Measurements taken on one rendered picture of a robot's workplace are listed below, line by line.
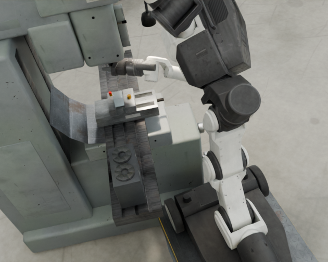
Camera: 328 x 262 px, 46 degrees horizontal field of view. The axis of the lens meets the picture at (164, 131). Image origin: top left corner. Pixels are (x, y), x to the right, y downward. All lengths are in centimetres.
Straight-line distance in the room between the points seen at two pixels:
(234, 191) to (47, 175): 105
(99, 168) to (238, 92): 127
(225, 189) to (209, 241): 35
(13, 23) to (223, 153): 104
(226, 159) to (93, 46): 79
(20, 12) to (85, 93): 216
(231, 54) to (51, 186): 140
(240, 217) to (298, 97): 181
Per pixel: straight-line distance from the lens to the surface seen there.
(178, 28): 140
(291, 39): 420
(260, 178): 228
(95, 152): 225
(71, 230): 272
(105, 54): 187
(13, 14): 177
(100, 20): 177
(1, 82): 183
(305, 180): 303
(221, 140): 161
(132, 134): 211
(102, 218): 269
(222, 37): 147
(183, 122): 239
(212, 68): 146
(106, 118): 215
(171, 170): 250
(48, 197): 249
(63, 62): 188
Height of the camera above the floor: 248
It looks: 49 degrees down
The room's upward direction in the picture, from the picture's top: 10 degrees counter-clockwise
